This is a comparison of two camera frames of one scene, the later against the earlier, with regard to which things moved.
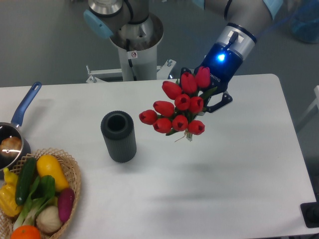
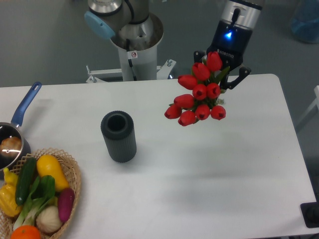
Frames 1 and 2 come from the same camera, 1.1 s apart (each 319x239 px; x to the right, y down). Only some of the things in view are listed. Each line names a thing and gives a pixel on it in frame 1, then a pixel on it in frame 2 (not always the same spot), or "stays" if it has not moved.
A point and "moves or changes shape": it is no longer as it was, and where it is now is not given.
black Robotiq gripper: x=223 y=63 to x=231 y=42
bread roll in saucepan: x=9 y=146 stays
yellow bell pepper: x=8 y=194 stays
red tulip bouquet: x=181 y=116 moves or changes shape
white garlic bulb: x=49 y=220 stays
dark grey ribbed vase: x=118 y=129 stays
